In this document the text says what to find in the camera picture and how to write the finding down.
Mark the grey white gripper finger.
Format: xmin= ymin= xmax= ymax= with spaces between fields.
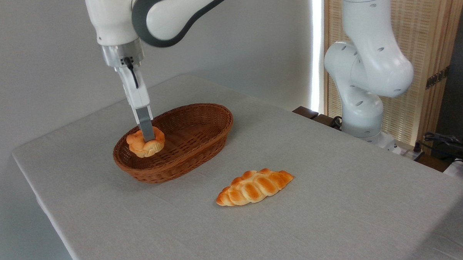
xmin=134 ymin=105 xmax=156 ymax=143

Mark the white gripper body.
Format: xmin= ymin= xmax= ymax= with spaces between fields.
xmin=115 ymin=63 xmax=151 ymax=110

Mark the round knotted bread roll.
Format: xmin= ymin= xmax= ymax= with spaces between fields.
xmin=125 ymin=126 xmax=166 ymax=159

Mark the brown oval wicker basket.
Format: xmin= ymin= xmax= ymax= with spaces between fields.
xmin=111 ymin=102 xmax=236 ymax=185

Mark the long braided bread loaf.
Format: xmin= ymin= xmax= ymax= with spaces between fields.
xmin=215 ymin=167 xmax=296 ymax=207

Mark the dark wooden furniture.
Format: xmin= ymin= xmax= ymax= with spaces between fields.
xmin=293 ymin=105 xmax=344 ymax=133

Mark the grey tablecloth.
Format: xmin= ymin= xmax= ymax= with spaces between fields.
xmin=10 ymin=64 xmax=463 ymax=260

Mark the white power strip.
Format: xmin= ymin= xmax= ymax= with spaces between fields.
xmin=386 ymin=139 xmax=426 ymax=162

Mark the black screen hinge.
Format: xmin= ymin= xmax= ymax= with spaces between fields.
xmin=425 ymin=66 xmax=451 ymax=90

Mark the bamboo folding screen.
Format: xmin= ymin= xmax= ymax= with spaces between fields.
xmin=321 ymin=0 xmax=463 ymax=151

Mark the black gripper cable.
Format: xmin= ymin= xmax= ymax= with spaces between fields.
xmin=123 ymin=56 xmax=140 ymax=89

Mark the black cable bundle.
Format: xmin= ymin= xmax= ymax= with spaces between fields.
xmin=422 ymin=131 xmax=463 ymax=159

